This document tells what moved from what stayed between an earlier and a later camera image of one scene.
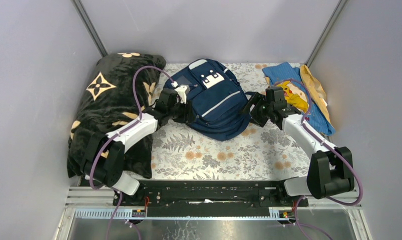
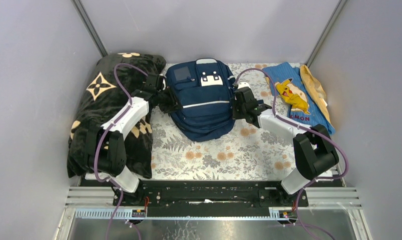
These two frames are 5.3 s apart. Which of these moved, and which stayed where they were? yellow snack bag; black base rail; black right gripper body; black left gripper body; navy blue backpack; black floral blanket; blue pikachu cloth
Moved: black right gripper body; black left gripper body; navy blue backpack
Stayed: black base rail; blue pikachu cloth; black floral blanket; yellow snack bag
